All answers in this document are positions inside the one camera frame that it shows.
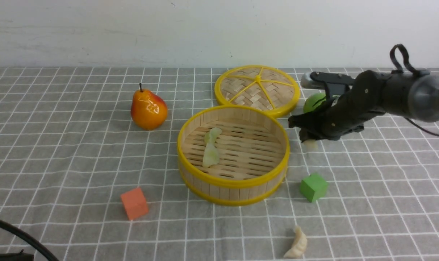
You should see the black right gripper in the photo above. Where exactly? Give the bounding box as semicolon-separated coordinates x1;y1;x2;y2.
288;70;386;142

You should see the white dumpling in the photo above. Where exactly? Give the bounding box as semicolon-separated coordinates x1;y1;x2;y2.
284;226;308;259
302;139;318;152

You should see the bamboo steamer tray yellow rim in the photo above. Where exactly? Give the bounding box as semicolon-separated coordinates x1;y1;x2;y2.
177;105;290;206

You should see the pale green dumpling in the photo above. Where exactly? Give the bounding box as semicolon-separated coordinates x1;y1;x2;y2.
204;127;222;144

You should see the pale yellow dumpling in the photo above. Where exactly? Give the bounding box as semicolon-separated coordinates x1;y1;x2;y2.
202;142;220;167

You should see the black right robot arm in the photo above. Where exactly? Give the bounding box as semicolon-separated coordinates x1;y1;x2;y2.
288;70;439;142

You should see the woven bamboo steamer lid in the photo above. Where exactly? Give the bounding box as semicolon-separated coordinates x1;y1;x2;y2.
213;65;300;118

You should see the green toy watermelon ball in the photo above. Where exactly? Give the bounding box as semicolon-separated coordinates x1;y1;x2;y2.
303;92;326;113

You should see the green cube block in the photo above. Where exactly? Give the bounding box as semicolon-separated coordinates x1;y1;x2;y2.
300;172;328;203

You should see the white dumpling front bottom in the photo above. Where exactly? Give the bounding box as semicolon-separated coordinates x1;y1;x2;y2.
284;226;308;259

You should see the orange red toy pear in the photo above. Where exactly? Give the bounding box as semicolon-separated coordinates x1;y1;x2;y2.
130;83;168;131

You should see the orange cube block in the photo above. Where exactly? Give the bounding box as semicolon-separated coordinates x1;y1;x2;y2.
120;187;149;221

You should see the grey checked tablecloth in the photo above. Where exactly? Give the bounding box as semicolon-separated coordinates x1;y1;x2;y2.
0;67;439;261

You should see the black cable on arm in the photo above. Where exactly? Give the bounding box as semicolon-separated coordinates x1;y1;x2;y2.
390;44;439;137

